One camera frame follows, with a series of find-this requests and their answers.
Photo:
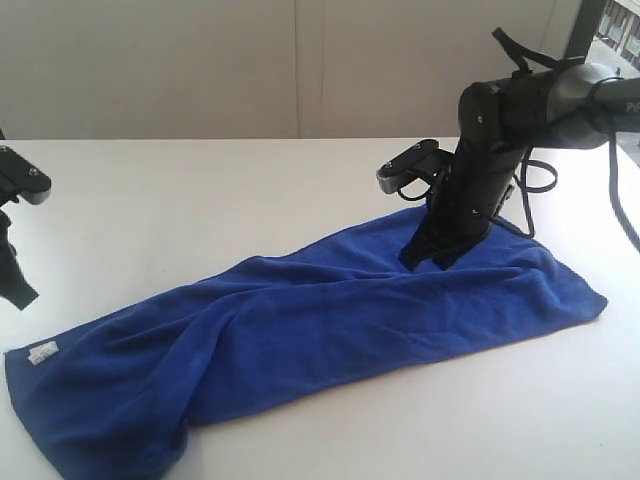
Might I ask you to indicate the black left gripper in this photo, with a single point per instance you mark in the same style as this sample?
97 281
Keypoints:
14 287

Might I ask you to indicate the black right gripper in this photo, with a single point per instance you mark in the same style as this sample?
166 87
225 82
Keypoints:
468 196

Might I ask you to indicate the blue microfiber towel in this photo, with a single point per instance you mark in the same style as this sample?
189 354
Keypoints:
114 398

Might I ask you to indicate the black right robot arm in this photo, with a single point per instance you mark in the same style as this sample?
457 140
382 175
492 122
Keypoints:
501 123

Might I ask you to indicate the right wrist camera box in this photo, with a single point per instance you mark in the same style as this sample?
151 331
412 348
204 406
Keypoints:
398 172

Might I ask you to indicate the dark window frame post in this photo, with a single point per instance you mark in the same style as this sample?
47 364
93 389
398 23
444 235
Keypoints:
586 23

